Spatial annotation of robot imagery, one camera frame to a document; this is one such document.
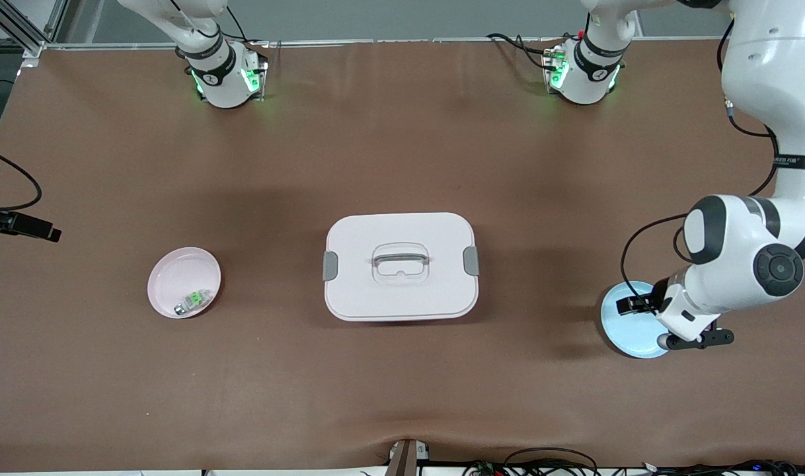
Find light blue round plate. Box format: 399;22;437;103
600;281;679;360

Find pink round plate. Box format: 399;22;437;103
147;247;222;320

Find white lidded box, grey latches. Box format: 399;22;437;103
323;212;480;322

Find brown table mat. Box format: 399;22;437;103
0;40;805;473

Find black looped cable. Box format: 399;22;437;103
504;447;599;476

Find green switch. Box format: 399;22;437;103
173;288;213;316

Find black cable bundle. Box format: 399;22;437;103
640;459;805;476

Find aluminium frame post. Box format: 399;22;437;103
0;0;70;58

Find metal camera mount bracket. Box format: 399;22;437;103
386;438;430;476

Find black left arm base cable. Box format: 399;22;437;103
486;31;563;71

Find metal table edge rail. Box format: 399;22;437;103
19;37;730;51

